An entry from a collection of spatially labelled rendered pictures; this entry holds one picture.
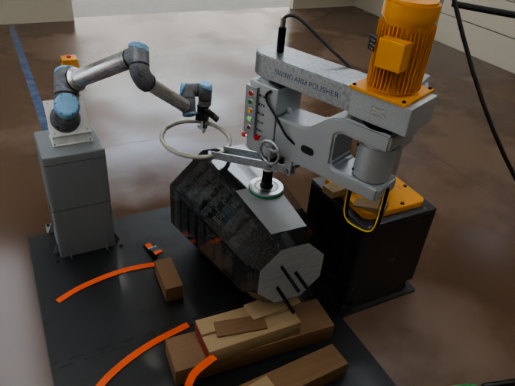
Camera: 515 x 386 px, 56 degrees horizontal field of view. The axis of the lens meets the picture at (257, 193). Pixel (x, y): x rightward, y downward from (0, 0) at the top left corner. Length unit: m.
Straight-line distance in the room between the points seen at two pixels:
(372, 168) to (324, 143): 0.28
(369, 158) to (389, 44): 0.57
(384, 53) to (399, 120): 0.30
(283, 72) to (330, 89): 0.29
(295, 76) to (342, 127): 0.35
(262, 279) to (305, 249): 0.29
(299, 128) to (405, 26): 0.76
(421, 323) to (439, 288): 0.42
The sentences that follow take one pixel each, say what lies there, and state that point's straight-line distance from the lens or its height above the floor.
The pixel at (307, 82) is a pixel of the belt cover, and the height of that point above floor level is 1.64.
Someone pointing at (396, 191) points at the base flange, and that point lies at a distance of 3.35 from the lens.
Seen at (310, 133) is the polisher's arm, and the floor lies 1.38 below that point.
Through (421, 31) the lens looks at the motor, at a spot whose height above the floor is 2.00.
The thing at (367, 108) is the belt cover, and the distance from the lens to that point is 2.28.
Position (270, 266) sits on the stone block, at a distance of 2.74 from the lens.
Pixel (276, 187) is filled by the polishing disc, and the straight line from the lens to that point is 3.03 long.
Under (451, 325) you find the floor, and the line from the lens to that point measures 3.69.
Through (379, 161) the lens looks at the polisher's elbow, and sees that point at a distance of 2.39.
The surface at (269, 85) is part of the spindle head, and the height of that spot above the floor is 1.54.
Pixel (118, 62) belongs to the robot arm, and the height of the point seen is 1.49.
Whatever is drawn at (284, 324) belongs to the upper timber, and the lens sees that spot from 3.02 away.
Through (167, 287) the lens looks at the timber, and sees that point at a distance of 3.35.
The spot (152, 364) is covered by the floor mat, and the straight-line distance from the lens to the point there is 3.12.
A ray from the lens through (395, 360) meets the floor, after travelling 3.34.
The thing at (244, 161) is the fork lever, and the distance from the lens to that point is 3.00.
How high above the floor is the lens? 2.51
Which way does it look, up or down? 34 degrees down
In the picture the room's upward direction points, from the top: 5 degrees clockwise
